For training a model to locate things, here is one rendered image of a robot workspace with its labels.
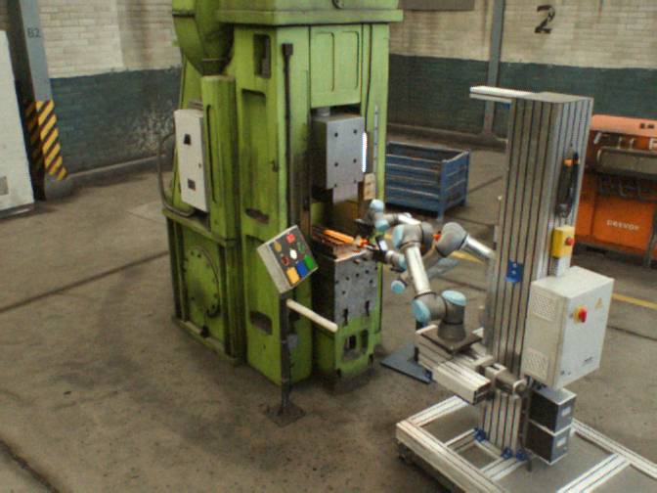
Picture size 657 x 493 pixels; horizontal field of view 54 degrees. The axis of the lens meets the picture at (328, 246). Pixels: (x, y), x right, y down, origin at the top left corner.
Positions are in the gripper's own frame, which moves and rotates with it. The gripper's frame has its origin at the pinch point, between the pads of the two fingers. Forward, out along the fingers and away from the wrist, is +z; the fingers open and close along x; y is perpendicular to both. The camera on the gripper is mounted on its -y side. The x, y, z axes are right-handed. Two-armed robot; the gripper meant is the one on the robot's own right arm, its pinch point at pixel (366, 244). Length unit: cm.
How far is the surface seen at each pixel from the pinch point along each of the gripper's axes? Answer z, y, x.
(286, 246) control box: 3, -13, -58
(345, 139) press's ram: 16, -63, -2
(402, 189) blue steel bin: 247, 71, 293
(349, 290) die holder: 11.7, 33.6, -3.6
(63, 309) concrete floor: 248, 96, -115
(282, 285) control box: -7, 4, -70
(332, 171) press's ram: 16.3, -45.1, -12.0
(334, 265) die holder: 11.6, 13.1, -15.8
